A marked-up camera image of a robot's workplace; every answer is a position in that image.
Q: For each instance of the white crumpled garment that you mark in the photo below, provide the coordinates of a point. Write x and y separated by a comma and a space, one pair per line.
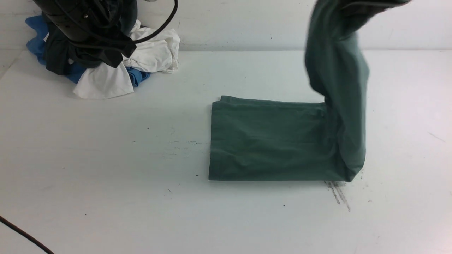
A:
159, 54

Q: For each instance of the green long-sleeve top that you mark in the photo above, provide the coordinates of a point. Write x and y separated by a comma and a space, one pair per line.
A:
264, 140

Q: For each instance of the blue crumpled garment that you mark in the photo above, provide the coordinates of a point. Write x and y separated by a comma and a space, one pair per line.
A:
37, 47

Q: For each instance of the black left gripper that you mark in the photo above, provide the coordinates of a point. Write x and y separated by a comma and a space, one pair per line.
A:
105, 38

